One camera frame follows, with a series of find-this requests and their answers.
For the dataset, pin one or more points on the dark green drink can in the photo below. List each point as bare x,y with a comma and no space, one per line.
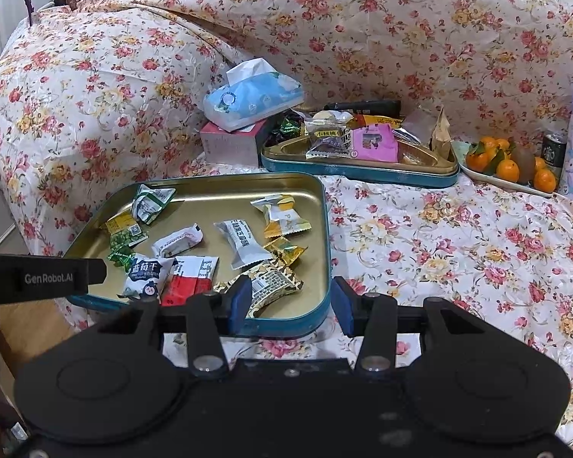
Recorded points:
553,155

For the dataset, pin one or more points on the gold patterned snack packet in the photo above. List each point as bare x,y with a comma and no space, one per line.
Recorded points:
272,286

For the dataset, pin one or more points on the red white snack packet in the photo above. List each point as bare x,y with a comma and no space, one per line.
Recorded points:
188,279

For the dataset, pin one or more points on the pale fruit plate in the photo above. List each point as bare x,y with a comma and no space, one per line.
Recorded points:
482,175

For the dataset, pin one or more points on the yellow white snack packet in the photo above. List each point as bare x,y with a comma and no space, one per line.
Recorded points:
281,214

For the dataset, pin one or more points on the green white snack packet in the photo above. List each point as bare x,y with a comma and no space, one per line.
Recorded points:
150,204

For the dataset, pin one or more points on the black remote control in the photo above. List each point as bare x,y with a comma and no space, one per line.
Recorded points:
363,107

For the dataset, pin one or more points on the dark green wrapped candy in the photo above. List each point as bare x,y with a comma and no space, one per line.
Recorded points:
289,126

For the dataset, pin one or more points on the pink tissue box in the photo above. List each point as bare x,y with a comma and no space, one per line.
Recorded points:
229,145

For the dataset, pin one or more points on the green foil candy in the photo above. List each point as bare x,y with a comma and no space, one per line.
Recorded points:
120,260

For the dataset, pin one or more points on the blue soft tissue pack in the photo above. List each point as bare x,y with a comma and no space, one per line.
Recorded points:
253,98

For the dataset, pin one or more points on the long white snack packet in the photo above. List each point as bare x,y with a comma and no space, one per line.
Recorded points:
241,243

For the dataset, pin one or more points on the teal tin lid with snacks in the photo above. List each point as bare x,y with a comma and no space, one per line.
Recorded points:
363,174

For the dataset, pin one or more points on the floral bedspread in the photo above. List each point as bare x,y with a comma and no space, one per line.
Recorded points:
434,248

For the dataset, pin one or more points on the clear plastic bag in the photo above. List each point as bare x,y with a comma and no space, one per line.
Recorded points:
418,126

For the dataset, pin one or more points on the yellow green snack packet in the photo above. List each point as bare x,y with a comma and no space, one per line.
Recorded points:
126,231

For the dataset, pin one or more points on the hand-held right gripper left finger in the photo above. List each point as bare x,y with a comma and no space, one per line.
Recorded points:
241,303

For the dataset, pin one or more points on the gold foil candy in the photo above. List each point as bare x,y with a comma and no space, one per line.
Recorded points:
286,250

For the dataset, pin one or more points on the orange snack packet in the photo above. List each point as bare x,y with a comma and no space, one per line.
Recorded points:
382,119

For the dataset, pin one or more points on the pink snack packet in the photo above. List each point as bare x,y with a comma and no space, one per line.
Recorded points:
375,143

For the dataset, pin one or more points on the blue white snack packet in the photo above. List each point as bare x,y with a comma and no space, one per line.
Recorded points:
145,276

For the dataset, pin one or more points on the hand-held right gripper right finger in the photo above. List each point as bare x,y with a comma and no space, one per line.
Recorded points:
344,312

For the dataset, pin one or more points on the purple white snack packet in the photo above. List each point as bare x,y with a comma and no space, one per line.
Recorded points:
329,145

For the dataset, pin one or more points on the teal tin tray gold inside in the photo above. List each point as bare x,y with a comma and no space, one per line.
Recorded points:
210,195

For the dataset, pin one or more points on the small white snack packet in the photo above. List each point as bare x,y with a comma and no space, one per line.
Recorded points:
177,239

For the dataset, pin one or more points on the brown paper bag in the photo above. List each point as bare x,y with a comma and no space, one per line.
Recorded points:
440,133

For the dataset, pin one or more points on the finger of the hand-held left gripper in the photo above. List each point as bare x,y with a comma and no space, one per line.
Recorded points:
98,274

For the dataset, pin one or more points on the brown kiwi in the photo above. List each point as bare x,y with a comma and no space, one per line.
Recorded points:
524,164

